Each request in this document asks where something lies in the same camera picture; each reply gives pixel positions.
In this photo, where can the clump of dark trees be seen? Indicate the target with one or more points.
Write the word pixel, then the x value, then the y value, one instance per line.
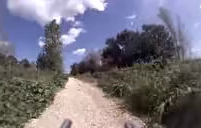
pixel 138 46

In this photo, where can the tall pale reed stalks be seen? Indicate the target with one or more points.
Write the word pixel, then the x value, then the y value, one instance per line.
pixel 170 24

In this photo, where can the robot's own part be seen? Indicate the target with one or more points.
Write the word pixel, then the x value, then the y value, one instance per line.
pixel 129 125
pixel 66 124

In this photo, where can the pale gravel dirt path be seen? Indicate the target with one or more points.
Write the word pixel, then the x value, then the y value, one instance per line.
pixel 84 104

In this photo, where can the tall slender green tree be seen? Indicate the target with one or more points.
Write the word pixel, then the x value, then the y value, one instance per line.
pixel 53 46

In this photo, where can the weedy green verge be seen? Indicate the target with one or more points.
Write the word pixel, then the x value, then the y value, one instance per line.
pixel 148 87
pixel 14 100

